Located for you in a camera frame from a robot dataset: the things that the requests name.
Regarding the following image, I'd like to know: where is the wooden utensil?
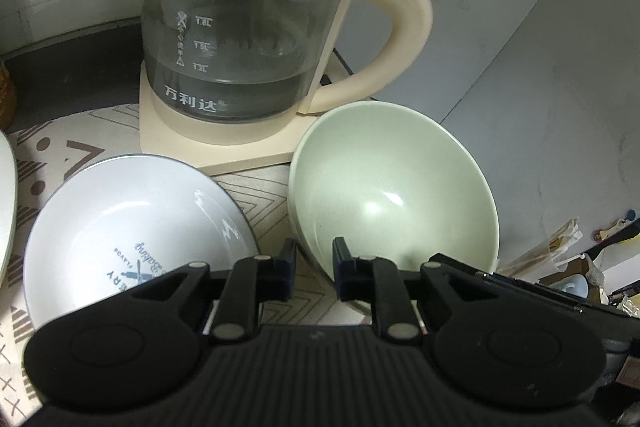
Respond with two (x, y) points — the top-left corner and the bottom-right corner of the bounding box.
(594, 216), (640, 242)

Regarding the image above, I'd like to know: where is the glass kettle with cream handle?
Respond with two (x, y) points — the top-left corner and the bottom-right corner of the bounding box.
(140, 0), (434, 122)

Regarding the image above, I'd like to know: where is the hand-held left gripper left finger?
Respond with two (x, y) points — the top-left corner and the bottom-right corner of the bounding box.
(126, 237), (299, 343)

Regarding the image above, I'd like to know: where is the grey-blue plastic cup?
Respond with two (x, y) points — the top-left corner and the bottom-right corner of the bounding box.
(559, 274), (588, 297)

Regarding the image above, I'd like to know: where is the pale green bowl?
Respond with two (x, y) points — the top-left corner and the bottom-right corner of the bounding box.
(287, 101), (501, 314)

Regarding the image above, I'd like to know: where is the cardboard box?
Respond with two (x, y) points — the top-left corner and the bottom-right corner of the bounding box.
(537, 252), (610, 304)

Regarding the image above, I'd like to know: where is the black power cable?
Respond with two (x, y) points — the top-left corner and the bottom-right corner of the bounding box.
(320, 49), (357, 88)

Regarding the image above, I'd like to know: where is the patterned tablecloth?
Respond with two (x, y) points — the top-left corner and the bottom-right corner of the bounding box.
(0, 99), (372, 408)

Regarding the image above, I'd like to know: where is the white printed bowl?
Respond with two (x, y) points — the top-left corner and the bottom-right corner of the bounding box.
(22, 153), (262, 334)

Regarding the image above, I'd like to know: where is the bundle of wrapped chopsticks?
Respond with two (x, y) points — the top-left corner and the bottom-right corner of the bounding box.
(500, 219), (584, 281)

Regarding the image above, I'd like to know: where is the cream kettle base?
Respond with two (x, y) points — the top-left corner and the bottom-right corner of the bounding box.
(138, 57), (382, 176)

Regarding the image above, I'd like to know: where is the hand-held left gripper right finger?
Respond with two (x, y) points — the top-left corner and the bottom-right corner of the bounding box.
(332, 236), (502, 341)

